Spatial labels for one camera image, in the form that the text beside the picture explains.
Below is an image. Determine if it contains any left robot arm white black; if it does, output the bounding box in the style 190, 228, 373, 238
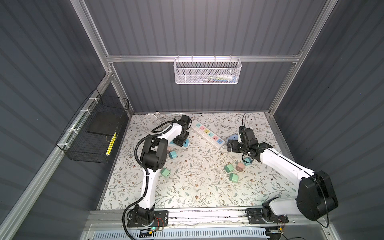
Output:
134, 115, 192, 221

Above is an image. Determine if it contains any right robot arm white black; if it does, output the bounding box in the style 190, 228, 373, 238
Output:
227, 126, 339, 223

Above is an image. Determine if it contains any teal charger cube left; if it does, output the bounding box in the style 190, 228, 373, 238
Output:
168, 151, 178, 159

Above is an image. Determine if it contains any black wire mesh basket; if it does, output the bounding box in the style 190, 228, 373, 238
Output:
57, 90, 130, 164

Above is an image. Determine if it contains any floral table mat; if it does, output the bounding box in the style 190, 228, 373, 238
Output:
100, 114, 297, 210

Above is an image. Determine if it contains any round light blue socket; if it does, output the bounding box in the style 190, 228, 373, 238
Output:
227, 135, 239, 146

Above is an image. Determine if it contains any green charger cube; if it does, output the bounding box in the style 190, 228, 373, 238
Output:
229, 173, 239, 183
224, 164, 235, 173
161, 168, 171, 178

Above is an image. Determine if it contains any aluminium rail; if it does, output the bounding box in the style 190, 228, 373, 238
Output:
84, 207, 318, 230

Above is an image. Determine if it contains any pink charger cube right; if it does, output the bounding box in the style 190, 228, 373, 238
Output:
236, 163, 246, 172

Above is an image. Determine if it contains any teal charger cube right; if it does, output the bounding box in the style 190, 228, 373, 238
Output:
243, 158, 253, 166

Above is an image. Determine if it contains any teal blue power strip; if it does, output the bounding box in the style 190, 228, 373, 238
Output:
168, 138, 189, 148

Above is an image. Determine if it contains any white vent grille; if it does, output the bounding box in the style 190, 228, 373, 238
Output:
91, 227, 271, 240

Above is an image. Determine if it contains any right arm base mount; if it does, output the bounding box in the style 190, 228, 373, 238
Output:
245, 208, 289, 225

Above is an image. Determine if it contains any white wire mesh basket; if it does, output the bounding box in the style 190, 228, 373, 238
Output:
173, 57, 242, 85

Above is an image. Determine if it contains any teal charger cube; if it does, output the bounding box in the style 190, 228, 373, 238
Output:
243, 158, 253, 166
168, 151, 178, 159

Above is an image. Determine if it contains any coiled white power cable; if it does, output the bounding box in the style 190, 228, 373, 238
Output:
142, 111, 181, 134

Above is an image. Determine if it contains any long white power strip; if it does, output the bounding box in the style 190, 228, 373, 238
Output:
191, 120, 226, 149

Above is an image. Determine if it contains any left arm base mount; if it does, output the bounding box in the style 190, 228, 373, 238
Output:
126, 210, 169, 228

